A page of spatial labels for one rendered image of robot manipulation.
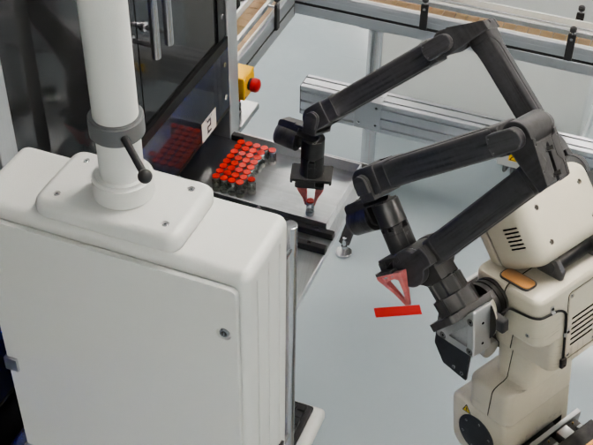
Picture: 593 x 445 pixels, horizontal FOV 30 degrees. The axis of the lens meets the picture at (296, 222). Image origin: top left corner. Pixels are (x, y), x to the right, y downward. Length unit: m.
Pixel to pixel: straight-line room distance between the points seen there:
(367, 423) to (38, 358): 1.63
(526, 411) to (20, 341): 1.09
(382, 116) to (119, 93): 2.26
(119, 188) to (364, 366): 2.02
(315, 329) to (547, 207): 1.72
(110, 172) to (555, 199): 0.88
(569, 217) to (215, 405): 0.77
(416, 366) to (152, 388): 1.81
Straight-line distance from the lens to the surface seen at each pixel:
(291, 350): 2.07
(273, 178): 2.92
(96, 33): 1.58
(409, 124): 3.80
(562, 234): 2.16
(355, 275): 3.93
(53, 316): 1.94
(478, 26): 2.42
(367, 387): 3.57
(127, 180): 1.73
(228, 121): 3.02
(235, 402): 1.87
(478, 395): 2.47
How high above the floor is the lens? 2.71
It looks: 41 degrees down
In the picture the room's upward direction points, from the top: 1 degrees clockwise
